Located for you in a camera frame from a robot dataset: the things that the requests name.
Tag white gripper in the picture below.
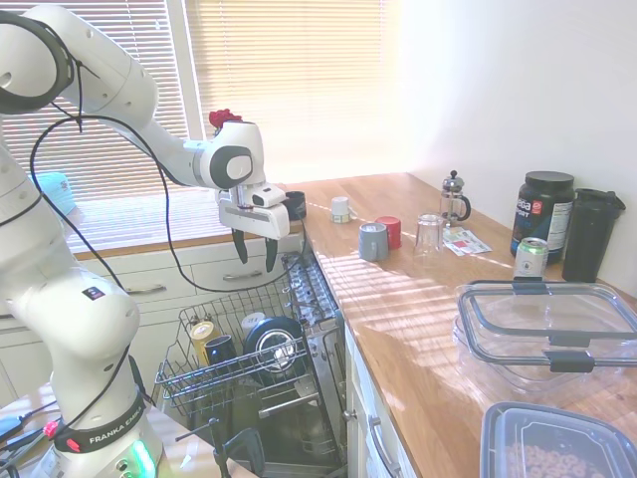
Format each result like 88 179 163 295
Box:
217 186 292 274

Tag dark navy mug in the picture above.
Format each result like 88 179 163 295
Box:
204 334 237 367

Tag navy mug with white print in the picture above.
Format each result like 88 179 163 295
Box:
284 190 309 221

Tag yellow cup in rack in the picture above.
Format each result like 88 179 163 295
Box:
189 321 221 367

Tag grey mug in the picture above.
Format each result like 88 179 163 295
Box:
358 222 388 262

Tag red mug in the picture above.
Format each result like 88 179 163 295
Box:
374 215 403 251

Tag small white cup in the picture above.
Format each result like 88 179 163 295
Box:
241 312 268 341

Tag white cup with green print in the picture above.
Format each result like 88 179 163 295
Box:
329 195 353 224

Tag black pot with steel inside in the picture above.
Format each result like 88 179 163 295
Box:
242 316 307 385

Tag white drawer cabinet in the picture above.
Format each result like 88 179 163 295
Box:
0 232 306 404

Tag wooden window blind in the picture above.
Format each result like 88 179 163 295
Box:
185 0 402 184
0 0 193 241

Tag stainless steel dishwasher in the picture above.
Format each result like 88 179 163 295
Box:
173 232 350 475

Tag red rose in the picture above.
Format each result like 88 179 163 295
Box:
208 108 244 138

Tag clear drinking glass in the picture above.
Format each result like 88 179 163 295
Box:
412 213 445 258

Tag white counter cabinet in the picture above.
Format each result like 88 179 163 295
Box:
341 322 420 478

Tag black clamp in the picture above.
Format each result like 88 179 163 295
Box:
175 416 266 478

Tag glass french press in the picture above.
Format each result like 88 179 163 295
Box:
439 169 472 229

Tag teal cap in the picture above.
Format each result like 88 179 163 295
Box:
36 171 79 216

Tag printed paper leaflets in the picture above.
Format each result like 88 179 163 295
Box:
442 226 493 257

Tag silver green drink can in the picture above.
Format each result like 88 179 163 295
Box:
513 236 549 282

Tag black protein powder tub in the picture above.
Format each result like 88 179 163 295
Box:
510 170 576 266

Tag clear container with grey-rimmed lid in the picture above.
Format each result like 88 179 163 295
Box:
451 279 637 405

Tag black shaker bottle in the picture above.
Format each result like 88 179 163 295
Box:
561 187 627 284

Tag grey container with cereal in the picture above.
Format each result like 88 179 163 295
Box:
480 400 637 478

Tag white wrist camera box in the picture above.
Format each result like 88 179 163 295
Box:
251 182 286 208

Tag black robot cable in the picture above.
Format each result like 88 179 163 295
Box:
28 113 306 295

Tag wire dish rack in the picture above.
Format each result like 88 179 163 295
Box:
153 278 324 420

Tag metal cabinet handle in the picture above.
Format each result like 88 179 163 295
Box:
367 414 402 478

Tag blue cable connector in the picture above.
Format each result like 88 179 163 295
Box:
0 413 29 437

